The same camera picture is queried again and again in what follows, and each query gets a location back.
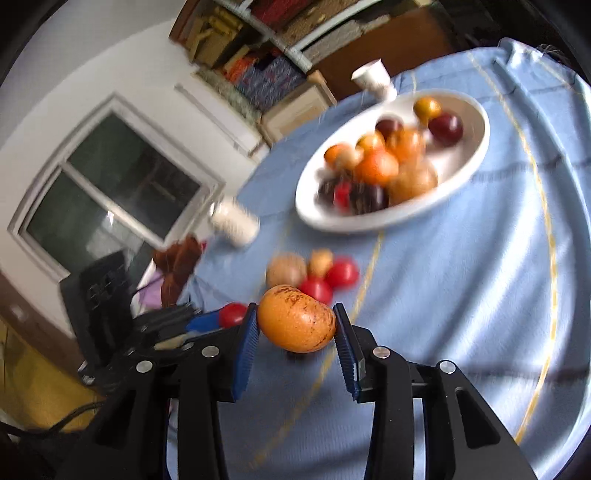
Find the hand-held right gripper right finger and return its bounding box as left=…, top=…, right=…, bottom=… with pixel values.
left=332, top=302, right=539, bottom=480

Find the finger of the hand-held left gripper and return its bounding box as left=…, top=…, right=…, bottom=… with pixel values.
left=152, top=335, right=197, bottom=352
left=136, top=305, right=232, bottom=337

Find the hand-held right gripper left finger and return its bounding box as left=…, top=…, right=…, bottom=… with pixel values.
left=55, top=302, right=262, bottom=480

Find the orange speckled fruit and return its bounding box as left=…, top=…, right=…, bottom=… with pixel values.
left=257, top=285, right=337, bottom=354

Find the dark mangosteen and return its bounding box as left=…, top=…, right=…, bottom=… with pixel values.
left=350, top=184, right=389, bottom=215
left=316, top=178, right=342, bottom=206

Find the red cherry tomato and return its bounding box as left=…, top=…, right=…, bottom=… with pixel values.
left=300, top=277, right=334, bottom=305
left=218, top=302, right=247, bottom=328
left=325, top=259, right=360, bottom=288
left=333, top=181, right=354, bottom=210

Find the yellow-tan fruit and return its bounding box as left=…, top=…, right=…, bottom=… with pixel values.
left=323, top=144, right=363, bottom=171

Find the small orange-brown fruit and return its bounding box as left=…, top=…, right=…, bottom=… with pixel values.
left=356, top=131, right=386, bottom=153

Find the dark purple plum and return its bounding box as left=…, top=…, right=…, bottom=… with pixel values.
left=375, top=117, right=403, bottom=139

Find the white round plate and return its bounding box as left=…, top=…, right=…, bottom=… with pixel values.
left=294, top=90, right=490, bottom=233

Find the purple cloth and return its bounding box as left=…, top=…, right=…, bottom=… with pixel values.
left=136, top=272, right=164, bottom=310

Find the brown plush toy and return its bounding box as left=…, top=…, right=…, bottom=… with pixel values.
left=152, top=235, right=206, bottom=308

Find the small tan fruit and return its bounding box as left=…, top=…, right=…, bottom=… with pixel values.
left=308, top=248, right=334, bottom=277

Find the white ribbed jar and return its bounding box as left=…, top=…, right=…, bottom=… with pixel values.
left=208, top=196, right=262, bottom=247

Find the white framed window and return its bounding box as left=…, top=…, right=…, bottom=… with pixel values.
left=7, top=92, right=227, bottom=282

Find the blue checked tablecloth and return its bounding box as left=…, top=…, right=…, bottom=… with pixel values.
left=134, top=37, right=591, bottom=480

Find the large tan round fruit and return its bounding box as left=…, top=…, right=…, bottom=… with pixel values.
left=387, top=159, right=439, bottom=206

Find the light cardboard box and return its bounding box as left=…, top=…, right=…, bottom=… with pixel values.
left=259, top=69, right=338, bottom=144

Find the dark red plum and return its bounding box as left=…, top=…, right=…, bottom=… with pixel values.
left=428, top=113, right=464, bottom=147

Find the blue patterned box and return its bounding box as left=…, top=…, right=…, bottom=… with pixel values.
left=235, top=55, right=308, bottom=112

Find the orange-brown round fruit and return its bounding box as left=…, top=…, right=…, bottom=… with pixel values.
left=413, top=96, right=443, bottom=121

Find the white paper cup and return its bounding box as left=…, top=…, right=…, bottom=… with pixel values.
left=351, top=59, right=398, bottom=100

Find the pile of brown boxes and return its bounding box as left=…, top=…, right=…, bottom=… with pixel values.
left=168, top=0, right=259, bottom=70

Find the white shelf unit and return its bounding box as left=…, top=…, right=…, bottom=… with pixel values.
left=217, top=0, right=416, bottom=70

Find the stack of woven mats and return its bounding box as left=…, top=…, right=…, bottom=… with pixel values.
left=249, top=0, right=370, bottom=51

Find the large brown cardboard box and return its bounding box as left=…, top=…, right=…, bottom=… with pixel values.
left=318, top=4, right=453, bottom=100

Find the black glossy cabinet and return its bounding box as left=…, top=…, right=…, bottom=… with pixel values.
left=429, top=0, right=546, bottom=58

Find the black cable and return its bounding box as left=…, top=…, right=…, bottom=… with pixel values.
left=0, top=401, right=107, bottom=439

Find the white wall conduit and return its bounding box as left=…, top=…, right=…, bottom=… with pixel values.
left=174, top=83, right=259, bottom=155

